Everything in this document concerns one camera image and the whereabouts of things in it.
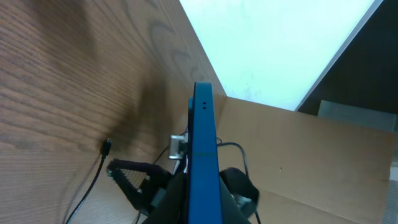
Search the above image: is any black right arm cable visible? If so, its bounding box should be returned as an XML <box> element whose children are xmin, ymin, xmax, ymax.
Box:
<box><xmin>152</xmin><ymin>130</ymin><xmax>262</xmax><ymax>224</ymax></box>

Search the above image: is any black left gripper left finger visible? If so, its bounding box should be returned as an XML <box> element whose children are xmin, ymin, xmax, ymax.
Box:
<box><xmin>142</xmin><ymin>173</ymin><xmax>188</xmax><ymax>224</ymax></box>

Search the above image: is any cardboard side panel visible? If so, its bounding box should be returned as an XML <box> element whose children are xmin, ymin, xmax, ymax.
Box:
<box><xmin>217</xmin><ymin>98</ymin><xmax>396</xmax><ymax>224</ymax></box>

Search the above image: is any black USB charging cable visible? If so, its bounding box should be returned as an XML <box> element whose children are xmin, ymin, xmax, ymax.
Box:
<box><xmin>63</xmin><ymin>138</ymin><xmax>113</xmax><ymax>224</ymax></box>

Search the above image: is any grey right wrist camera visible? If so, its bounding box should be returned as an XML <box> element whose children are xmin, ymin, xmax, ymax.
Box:
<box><xmin>169</xmin><ymin>134</ymin><xmax>188</xmax><ymax>160</ymax></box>

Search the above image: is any blue Galaxy smartphone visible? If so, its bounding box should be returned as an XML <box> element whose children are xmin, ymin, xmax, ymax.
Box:
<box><xmin>187</xmin><ymin>82</ymin><xmax>223</xmax><ymax>224</ymax></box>

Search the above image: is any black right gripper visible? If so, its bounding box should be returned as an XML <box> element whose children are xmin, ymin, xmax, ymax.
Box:
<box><xmin>107</xmin><ymin>159</ymin><xmax>172</xmax><ymax>215</ymax></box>

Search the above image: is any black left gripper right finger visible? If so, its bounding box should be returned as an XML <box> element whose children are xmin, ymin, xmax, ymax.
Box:
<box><xmin>220</xmin><ymin>178</ymin><xmax>251</xmax><ymax>224</ymax></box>

